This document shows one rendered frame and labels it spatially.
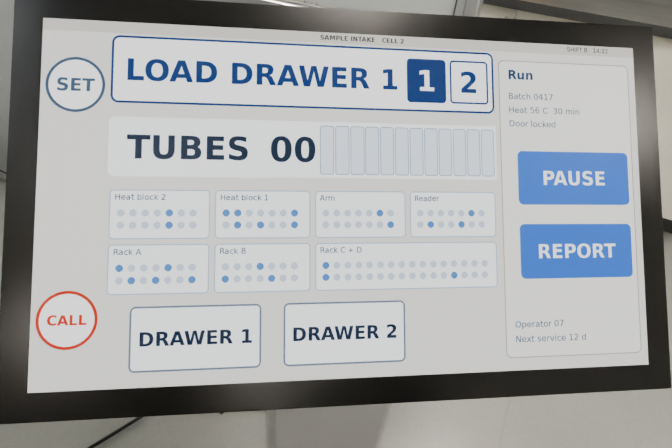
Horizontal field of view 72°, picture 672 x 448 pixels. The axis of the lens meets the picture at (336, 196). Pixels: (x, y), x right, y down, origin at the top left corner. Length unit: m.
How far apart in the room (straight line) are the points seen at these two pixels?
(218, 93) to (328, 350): 0.21
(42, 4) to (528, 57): 0.38
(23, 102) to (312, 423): 0.47
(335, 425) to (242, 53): 0.46
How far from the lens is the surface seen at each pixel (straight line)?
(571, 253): 0.43
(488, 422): 1.57
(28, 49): 0.42
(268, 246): 0.35
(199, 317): 0.36
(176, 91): 0.37
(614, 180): 0.45
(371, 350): 0.37
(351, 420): 0.64
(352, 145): 0.36
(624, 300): 0.46
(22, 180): 0.40
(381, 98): 0.38
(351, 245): 0.36
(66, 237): 0.38
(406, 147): 0.37
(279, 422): 0.63
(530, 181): 0.41
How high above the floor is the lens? 1.29
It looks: 36 degrees down
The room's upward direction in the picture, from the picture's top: 6 degrees clockwise
